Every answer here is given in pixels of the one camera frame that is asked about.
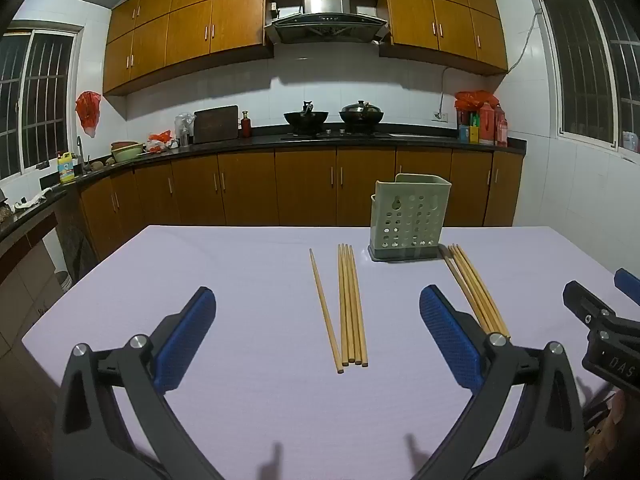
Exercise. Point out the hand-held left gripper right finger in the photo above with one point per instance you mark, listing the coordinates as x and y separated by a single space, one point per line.
450 340

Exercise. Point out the black pot with lid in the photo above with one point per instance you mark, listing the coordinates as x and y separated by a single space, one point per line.
361 114

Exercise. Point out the green basin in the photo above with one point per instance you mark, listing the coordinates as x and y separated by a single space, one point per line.
127 152

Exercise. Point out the wooden base cabinets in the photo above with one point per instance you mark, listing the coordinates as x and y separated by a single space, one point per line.
305 185

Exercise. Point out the metal faucet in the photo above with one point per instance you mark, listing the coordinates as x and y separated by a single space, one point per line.
79 152

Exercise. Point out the yellow detergent bottle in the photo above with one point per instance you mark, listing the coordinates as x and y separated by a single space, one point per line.
66 170

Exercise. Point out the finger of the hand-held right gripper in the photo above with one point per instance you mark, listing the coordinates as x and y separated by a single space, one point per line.
630 286
580 302

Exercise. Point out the black wok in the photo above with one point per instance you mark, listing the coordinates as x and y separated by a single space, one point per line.
306 119

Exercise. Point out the black kitchen countertop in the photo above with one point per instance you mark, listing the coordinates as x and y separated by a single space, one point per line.
400 140

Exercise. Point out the white bucket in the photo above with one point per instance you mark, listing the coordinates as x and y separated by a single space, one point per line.
65 281

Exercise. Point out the gas stove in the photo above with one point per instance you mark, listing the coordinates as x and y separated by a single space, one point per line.
340 134

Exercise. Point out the red and white plastic bag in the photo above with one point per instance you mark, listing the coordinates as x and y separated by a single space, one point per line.
161 137

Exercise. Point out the barred window with sill bottle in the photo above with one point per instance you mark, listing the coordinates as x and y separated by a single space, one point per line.
580 70

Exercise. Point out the barred window with sink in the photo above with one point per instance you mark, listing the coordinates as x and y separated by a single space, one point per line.
40 100

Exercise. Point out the large red bottle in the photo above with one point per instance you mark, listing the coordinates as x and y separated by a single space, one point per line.
501 127

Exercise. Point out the lilac tablecloth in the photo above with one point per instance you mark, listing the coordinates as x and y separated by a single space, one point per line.
250 285

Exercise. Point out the small red bottle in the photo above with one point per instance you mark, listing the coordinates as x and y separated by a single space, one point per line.
245 126

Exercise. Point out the clear plastic bag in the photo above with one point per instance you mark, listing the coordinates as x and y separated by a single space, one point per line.
184 127

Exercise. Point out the red bag over condiments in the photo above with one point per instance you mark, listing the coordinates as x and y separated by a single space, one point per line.
472 99

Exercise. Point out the green perforated utensil holder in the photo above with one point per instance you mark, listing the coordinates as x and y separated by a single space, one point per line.
410 220

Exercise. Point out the wooden chopstick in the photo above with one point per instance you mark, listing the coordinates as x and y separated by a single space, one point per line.
353 310
475 290
342 310
484 290
347 310
358 310
470 290
325 310
479 290
463 291

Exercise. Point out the white wall outlet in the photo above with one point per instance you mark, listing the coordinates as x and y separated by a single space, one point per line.
439 116

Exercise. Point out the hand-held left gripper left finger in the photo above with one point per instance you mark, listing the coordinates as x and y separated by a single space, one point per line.
185 340

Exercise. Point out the dark cutting board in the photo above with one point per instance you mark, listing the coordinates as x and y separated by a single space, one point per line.
215 125

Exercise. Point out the wooden wall cabinets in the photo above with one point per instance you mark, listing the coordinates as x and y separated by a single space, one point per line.
240 20

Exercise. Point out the steel range hood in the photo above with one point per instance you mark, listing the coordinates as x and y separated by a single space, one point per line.
325 22

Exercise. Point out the white cloth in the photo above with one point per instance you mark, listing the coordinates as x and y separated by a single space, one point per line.
35 200

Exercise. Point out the hanging red plastic bag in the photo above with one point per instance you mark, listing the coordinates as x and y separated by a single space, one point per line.
89 110

